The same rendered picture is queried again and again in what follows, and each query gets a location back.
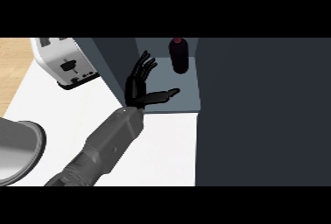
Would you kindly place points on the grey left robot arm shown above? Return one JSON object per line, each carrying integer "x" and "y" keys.
{"x": 113, "y": 137}

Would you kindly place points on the white toaster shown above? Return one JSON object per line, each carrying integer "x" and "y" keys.
{"x": 66, "y": 61}

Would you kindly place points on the grey metal pot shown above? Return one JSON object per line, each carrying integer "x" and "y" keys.
{"x": 18, "y": 151}

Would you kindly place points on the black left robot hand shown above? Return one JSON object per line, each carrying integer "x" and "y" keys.
{"x": 136, "y": 87}

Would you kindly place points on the grey cabinet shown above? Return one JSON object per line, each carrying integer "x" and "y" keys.
{"x": 168, "y": 81}

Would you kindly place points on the dark grey cabinet door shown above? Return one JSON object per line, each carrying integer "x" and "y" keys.
{"x": 264, "y": 112}

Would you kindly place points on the dark wine bottle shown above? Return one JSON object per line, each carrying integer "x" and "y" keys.
{"x": 179, "y": 56}

